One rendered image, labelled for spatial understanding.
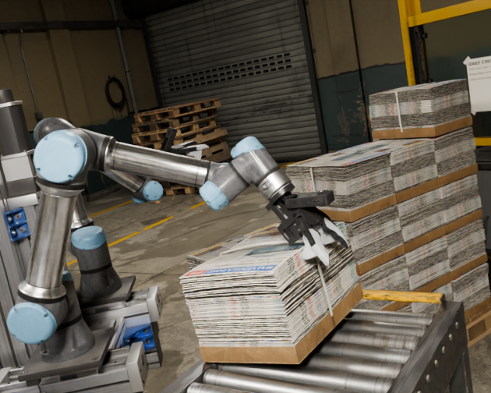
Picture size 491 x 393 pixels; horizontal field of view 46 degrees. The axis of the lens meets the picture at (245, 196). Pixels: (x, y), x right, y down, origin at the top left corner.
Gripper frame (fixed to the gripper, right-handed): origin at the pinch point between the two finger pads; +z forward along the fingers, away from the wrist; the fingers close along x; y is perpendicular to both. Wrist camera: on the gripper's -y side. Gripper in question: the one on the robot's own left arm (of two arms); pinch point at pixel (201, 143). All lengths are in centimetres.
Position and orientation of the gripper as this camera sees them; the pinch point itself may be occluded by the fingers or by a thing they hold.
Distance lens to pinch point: 241.9
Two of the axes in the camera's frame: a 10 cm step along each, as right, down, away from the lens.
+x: 4.8, 2.1, -8.5
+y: 1.2, 9.5, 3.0
